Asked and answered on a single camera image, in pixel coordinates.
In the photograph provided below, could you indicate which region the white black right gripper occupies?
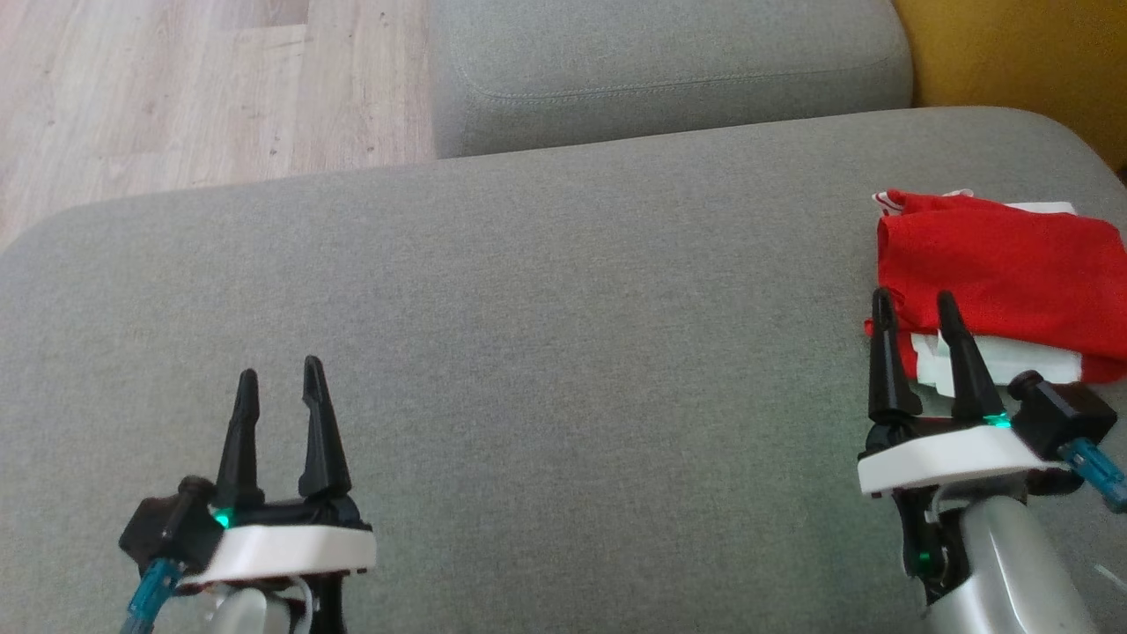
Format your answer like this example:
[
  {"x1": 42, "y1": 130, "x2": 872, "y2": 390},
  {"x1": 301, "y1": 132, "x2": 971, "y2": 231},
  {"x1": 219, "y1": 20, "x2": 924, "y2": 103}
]
[{"x1": 856, "y1": 286, "x2": 1072, "y2": 499}]

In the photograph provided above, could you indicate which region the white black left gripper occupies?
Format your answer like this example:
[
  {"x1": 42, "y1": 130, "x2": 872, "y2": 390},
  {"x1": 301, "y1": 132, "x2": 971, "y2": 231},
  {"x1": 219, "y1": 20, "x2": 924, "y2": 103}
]
[{"x1": 188, "y1": 355, "x2": 379, "y2": 587}]

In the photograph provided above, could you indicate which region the red jersey with black print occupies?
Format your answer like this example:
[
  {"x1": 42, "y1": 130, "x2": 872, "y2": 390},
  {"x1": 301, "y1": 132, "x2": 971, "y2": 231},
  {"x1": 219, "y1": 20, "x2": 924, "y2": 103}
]
[{"x1": 864, "y1": 188, "x2": 1127, "y2": 399}]

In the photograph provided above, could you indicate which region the large grey sofa seat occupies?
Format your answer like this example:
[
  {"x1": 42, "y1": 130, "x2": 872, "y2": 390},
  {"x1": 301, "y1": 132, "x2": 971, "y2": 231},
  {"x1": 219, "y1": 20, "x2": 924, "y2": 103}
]
[{"x1": 0, "y1": 106, "x2": 1127, "y2": 634}]

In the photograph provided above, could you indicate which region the yellow furniture panel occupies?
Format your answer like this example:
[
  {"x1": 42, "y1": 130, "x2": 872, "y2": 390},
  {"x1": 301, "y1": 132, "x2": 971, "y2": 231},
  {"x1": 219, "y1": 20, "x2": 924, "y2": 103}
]
[{"x1": 893, "y1": 0, "x2": 1127, "y2": 173}]

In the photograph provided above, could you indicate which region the grey sofa cushion with seam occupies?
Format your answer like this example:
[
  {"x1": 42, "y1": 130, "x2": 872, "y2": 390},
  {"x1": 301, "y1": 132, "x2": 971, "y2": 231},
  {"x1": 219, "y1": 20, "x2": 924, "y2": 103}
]
[{"x1": 428, "y1": 0, "x2": 915, "y2": 160}]

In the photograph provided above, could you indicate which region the left cable with teal plug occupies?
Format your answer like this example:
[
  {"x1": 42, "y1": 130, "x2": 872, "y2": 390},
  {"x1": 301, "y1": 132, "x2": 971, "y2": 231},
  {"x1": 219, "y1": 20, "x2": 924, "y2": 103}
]
[{"x1": 118, "y1": 557, "x2": 188, "y2": 634}]

